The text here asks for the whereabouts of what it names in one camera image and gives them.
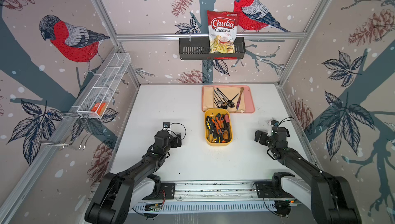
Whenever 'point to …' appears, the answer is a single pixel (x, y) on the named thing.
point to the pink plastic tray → (249, 108)
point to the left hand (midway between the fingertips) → (176, 130)
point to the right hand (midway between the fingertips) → (263, 132)
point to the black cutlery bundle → (221, 101)
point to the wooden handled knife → (242, 89)
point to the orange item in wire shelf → (99, 107)
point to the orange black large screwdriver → (219, 119)
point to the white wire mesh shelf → (105, 86)
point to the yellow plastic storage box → (213, 111)
